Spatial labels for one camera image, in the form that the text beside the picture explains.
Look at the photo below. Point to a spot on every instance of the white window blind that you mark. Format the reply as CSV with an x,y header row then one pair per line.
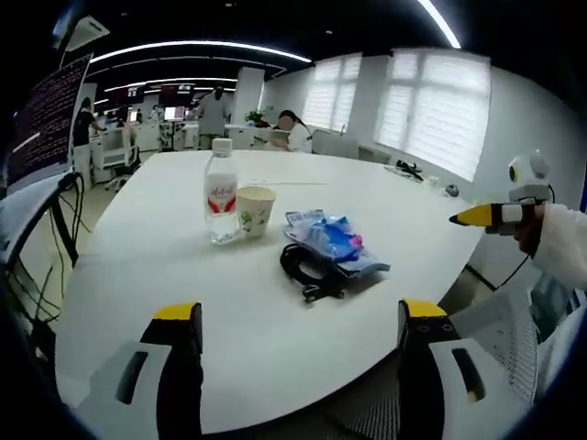
x,y
435,110
335,96

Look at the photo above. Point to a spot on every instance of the black object on counter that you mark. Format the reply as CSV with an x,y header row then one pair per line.
x,y
410,168

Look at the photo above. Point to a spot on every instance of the long curved ceiling light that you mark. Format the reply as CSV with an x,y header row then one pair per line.
x,y
197,45

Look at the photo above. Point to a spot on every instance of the dark monitor on stand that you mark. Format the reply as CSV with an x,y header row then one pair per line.
x,y
46,119

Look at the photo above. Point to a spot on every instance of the short ceiling light strip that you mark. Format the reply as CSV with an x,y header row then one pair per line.
x,y
442,23

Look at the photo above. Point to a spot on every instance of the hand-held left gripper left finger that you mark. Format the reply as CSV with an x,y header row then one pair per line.
x,y
133,380

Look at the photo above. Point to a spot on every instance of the small grey round object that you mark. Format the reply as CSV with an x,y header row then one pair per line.
x,y
453,190

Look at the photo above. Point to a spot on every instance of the potted green plant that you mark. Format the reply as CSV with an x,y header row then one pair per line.
x,y
254,116

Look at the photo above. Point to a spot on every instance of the white side desk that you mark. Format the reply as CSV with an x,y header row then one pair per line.
x,y
23,215

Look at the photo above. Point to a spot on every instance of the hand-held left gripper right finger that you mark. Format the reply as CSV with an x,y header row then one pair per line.
x,y
431,380

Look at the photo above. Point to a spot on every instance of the blue printed packet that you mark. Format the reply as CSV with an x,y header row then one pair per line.
x,y
325,231

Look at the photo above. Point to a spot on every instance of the ceiling air conditioner vent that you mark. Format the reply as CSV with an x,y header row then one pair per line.
x,y
85,29

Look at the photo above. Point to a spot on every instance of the white round table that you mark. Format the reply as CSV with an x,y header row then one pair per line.
x,y
183,284

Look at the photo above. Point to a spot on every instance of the white paper cup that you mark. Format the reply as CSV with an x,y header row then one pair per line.
x,y
254,211

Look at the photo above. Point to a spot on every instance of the person's right hand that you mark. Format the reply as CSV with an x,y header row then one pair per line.
x,y
529,234

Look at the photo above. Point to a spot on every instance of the white background office chair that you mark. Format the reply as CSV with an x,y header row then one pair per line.
x,y
126,156

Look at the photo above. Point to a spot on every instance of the clear plastic water bottle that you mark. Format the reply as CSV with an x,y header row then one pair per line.
x,y
221,201

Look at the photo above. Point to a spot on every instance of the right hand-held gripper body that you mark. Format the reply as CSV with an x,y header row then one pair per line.
x,y
527,181

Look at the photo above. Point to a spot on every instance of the grey mesh office chair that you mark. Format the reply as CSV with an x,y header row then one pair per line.
x,y
500,339

